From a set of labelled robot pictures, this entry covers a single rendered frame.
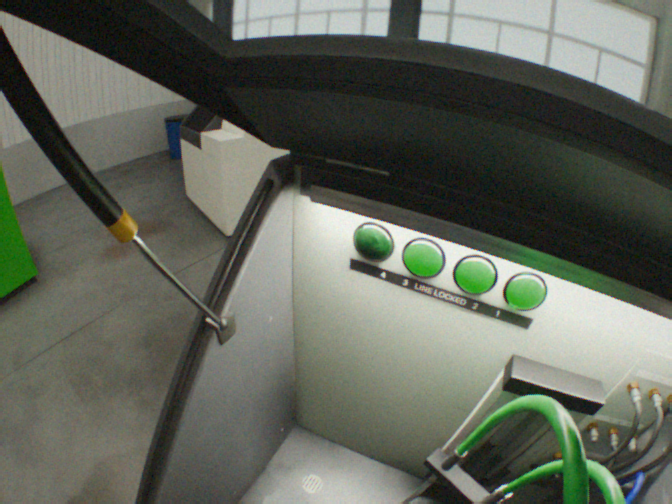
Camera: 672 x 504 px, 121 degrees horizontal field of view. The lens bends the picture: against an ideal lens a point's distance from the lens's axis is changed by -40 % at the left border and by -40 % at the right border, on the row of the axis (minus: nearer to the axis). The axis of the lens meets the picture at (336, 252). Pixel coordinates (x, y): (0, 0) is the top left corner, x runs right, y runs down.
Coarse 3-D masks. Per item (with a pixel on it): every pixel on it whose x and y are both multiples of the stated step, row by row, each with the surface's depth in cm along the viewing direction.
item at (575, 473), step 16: (528, 400) 20; (544, 400) 18; (496, 416) 27; (544, 416) 17; (560, 416) 14; (480, 432) 30; (560, 432) 13; (576, 432) 12; (464, 448) 33; (560, 448) 12; (576, 448) 11; (576, 464) 10; (576, 480) 10; (576, 496) 9
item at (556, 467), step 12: (540, 468) 24; (552, 468) 21; (588, 468) 16; (600, 468) 15; (516, 480) 27; (528, 480) 25; (600, 480) 14; (612, 480) 13; (504, 492) 28; (612, 492) 12
